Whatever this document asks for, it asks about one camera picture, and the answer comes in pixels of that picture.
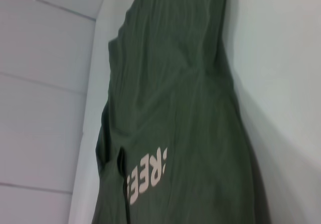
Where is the dark green FREE t-shirt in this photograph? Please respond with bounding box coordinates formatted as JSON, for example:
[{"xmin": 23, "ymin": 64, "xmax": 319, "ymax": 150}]
[{"xmin": 91, "ymin": 0, "xmax": 279, "ymax": 224}]

